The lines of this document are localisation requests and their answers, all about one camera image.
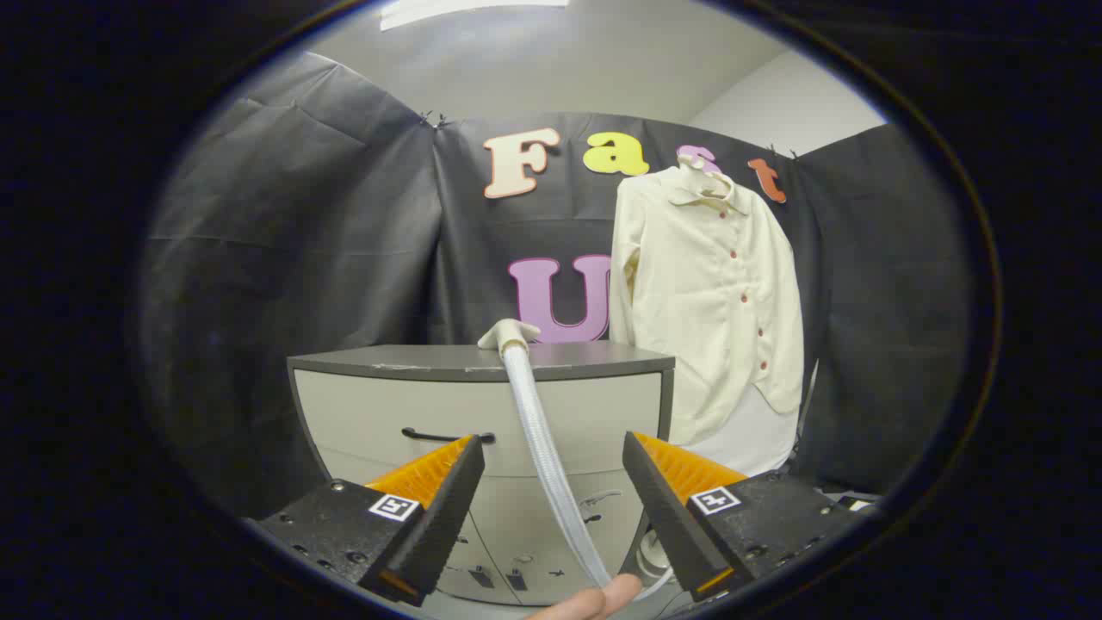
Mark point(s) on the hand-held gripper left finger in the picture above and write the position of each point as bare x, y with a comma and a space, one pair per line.
439, 517

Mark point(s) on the white plastic hanger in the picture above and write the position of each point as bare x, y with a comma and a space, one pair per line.
702, 176

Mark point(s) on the cream button shirt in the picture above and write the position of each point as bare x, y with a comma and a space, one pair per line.
689, 301

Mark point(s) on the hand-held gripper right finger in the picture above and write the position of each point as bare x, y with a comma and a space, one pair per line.
667, 517

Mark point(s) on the white garment steamer head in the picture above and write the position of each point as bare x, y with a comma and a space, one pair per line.
508, 331

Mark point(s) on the grey drawer cabinet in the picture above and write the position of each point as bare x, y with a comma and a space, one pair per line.
370, 413

